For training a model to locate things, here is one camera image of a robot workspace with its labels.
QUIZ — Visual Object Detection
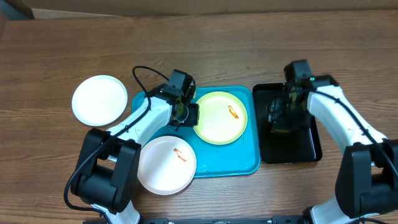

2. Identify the teal plastic tray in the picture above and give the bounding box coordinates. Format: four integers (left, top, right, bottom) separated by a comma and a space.
130, 85, 261, 179

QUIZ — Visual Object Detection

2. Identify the yellow plate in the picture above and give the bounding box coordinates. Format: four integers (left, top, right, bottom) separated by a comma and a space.
193, 91, 248, 145

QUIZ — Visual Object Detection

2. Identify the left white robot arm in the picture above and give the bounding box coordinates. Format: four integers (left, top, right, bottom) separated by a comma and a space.
63, 93, 199, 223

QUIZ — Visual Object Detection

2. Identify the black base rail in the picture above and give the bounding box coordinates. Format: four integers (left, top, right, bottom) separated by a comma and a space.
138, 215, 310, 224

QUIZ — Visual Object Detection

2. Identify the white plate with stain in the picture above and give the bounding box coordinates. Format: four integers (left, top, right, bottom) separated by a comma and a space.
137, 136, 197, 195

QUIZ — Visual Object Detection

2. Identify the black water tray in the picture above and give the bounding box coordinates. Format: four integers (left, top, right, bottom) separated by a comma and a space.
252, 83, 323, 164

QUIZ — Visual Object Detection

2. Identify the brown cardboard panel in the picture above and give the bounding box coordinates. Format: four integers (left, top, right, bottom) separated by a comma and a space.
7, 0, 397, 16

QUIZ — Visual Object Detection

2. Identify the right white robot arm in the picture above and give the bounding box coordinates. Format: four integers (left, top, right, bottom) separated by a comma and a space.
264, 85, 397, 223

